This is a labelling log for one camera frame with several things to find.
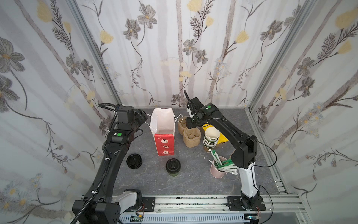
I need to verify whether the red white paper gift bag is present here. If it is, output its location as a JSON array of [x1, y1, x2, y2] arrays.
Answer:
[[148, 108, 184, 156]]

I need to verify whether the black plastic cup lid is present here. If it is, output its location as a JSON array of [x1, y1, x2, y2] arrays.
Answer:
[[166, 158, 181, 170]]

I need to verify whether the green paper coffee cup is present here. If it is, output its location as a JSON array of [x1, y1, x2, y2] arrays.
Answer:
[[167, 169, 180, 176]]

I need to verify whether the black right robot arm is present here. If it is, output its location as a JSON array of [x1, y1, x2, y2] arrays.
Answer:
[[184, 91, 260, 199]]

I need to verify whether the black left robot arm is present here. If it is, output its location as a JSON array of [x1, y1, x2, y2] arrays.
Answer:
[[72, 103, 148, 224]]

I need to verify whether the stack of paper cups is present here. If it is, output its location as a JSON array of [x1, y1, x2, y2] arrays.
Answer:
[[203, 127, 221, 152]]

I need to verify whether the yellow napkin stack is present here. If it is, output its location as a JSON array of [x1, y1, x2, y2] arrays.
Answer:
[[202, 125, 228, 144]]

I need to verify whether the stack of black lids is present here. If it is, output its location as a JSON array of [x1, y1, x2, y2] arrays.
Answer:
[[126, 154, 143, 169]]

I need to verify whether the pink metal straw bucket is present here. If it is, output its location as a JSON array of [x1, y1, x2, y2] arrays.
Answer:
[[210, 161, 227, 179]]

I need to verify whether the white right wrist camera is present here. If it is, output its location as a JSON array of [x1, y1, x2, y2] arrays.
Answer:
[[186, 107, 194, 118]]

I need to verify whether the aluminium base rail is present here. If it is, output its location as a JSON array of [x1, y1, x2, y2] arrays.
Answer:
[[74, 194, 305, 224]]

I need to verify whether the aluminium corner frame post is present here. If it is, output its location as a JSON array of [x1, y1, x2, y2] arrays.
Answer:
[[248, 0, 311, 110]]

